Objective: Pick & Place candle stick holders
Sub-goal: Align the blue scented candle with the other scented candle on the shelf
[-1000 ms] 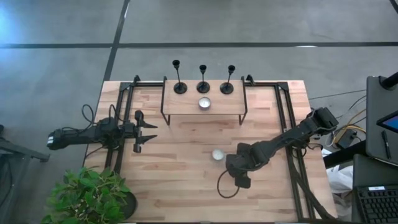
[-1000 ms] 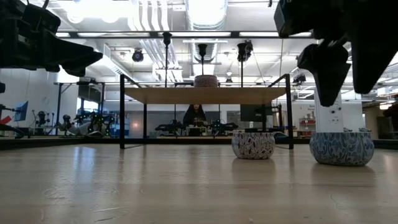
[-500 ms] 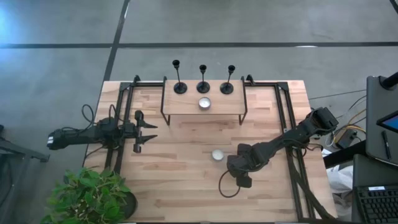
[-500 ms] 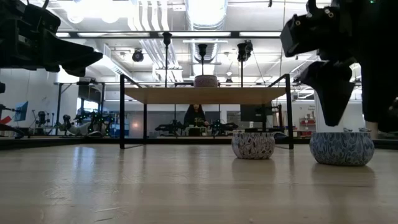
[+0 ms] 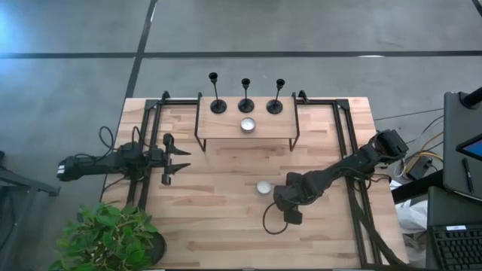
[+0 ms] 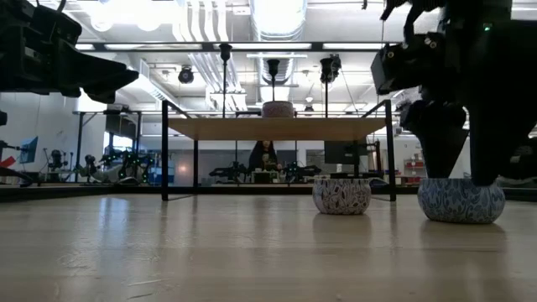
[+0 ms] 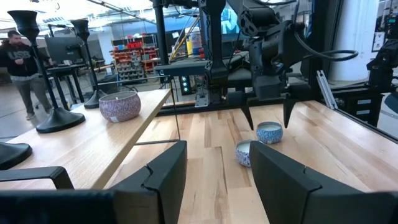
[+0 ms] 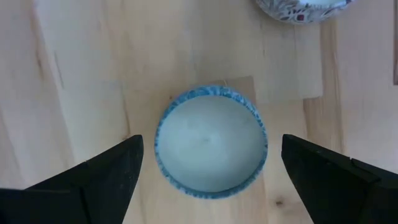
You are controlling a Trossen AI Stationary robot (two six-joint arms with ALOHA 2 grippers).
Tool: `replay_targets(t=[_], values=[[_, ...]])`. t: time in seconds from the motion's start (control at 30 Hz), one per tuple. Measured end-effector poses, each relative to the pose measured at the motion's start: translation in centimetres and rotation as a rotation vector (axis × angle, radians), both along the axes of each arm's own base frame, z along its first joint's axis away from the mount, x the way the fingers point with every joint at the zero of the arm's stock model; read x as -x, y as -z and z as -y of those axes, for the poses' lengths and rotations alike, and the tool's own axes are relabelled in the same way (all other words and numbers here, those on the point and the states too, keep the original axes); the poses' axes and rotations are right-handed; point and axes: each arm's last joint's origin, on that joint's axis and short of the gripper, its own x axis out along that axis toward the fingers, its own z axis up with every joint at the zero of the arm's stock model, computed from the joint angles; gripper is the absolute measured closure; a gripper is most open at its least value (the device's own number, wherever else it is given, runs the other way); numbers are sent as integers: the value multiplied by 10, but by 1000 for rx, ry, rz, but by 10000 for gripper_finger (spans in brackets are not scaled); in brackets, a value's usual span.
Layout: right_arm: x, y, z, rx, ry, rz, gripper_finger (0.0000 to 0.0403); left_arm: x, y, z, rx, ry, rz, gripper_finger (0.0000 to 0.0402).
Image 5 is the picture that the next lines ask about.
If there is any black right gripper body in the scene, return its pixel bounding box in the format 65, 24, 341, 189
273, 182, 304, 212

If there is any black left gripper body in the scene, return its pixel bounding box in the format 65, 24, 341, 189
146, 148, 166, 172

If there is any multicolour patterned candle tin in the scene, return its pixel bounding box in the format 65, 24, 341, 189
255, 180, 272, 196

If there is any tall black candlestick holder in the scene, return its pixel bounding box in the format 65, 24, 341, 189
208, 72, 228, 115

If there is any purple candle tin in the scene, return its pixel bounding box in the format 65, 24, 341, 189
239, 117, 257, 134

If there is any medium black candlestick holder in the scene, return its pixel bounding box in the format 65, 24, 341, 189
237, 78, 255, 114

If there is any short black candlestick holder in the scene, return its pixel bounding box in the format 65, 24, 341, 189
266, 78, 286, 115

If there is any black plant pot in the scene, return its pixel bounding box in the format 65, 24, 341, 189
145, 230, 168, 266

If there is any green leafy plant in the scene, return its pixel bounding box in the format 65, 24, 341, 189
47, 201, 160, 271

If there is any white plastic bag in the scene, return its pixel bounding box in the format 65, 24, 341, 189
389, 178, 430, 269

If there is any black crossbar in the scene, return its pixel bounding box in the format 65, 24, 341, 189
390, 169, 445, 205

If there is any black power adapter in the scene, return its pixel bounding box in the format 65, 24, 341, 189
407, 156, 434, 181

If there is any grey metal stand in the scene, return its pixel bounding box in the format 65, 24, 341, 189
0, 150, 61, 271

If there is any dark grey side table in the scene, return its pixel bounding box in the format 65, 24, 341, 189
442, 91, 482, 202

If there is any black laptop keyboard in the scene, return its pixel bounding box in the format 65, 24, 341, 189
425, 186, 482, 271

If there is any black pen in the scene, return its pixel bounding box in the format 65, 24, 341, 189
462, 157, 475, 195

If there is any tablet with blue screen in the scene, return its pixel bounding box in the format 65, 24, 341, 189
455, 133, 482, 161

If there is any black pole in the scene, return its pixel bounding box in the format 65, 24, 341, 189
459, 86, 482, 110

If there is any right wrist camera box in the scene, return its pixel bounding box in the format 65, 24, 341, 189
283, 208, 304, 227

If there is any black looped cable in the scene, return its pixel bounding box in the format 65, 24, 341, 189
96, 125, 115, 152
261, 201, 290, 236

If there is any black aluminium rig frame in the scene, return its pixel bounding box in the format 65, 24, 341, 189
126, 90, 407, 270

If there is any wooden shelf riser black frame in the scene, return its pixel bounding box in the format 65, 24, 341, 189
194, 92, 301, 154

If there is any thin floor cable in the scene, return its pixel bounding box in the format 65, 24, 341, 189
374, 108, 445, 122

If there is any yellow cable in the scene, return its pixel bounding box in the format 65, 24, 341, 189
404, 129, 445, 163

